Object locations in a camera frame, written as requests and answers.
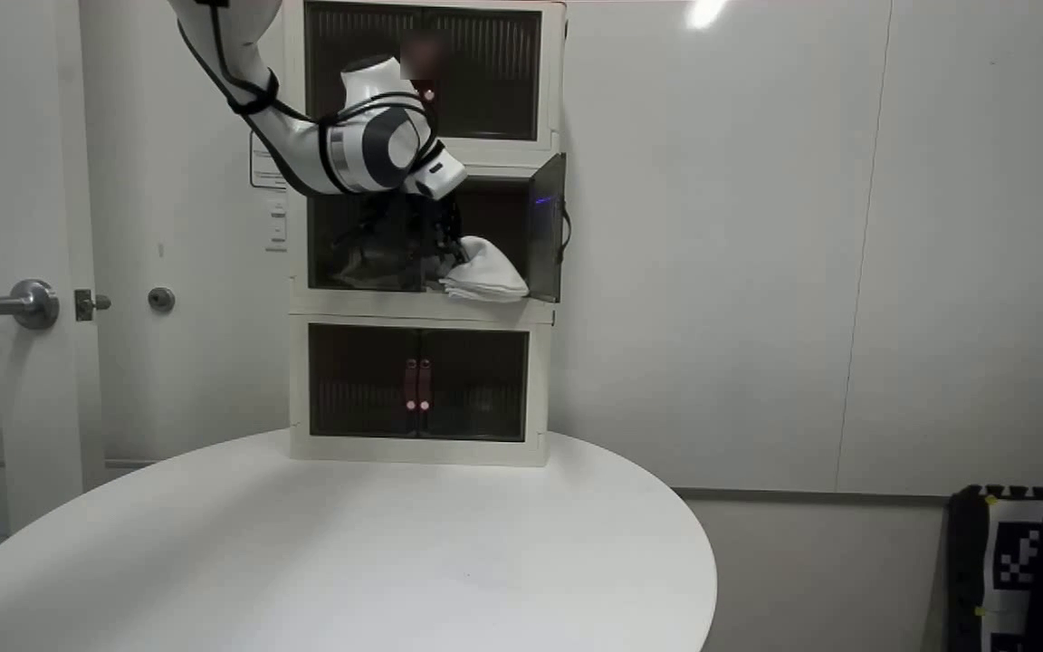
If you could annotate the metal door latch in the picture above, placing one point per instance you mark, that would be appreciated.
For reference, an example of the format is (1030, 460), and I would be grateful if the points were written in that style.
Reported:
(90, 306)

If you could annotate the white stackable cabinet unit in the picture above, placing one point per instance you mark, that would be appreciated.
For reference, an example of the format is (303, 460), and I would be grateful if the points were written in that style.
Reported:
(424, 452)
(499, 151)
(424, 312)

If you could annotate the white towel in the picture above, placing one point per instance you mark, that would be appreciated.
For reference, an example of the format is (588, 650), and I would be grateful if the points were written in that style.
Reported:
(486, 276)

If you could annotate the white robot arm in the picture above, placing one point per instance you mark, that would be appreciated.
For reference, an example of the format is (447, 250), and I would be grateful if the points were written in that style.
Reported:
(354, 151)

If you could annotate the white light switch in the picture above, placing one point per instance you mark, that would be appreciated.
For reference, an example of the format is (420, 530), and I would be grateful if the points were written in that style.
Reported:
(277, 228)

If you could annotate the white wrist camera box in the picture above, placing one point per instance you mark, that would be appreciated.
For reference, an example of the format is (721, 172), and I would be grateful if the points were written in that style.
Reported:
(440, 173)

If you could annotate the black white calibration board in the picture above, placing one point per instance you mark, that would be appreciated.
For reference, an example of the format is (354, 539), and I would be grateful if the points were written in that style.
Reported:
(1003, 566)

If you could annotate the white room door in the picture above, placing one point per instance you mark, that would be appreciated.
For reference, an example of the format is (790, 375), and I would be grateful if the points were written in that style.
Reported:
(39, 145)

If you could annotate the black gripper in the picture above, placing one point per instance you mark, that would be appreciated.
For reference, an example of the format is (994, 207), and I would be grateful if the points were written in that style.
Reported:
(424, 221)

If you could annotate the round silver wall knob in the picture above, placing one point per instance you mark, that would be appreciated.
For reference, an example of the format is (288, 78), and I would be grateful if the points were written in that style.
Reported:
(161, 297)

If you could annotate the dark tinted cabinet door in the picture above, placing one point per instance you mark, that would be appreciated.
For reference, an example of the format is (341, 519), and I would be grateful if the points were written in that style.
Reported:
(545, 228)
(335, 235)

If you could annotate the white wall sign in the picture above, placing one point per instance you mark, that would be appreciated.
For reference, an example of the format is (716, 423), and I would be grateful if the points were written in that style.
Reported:
(262, 173)

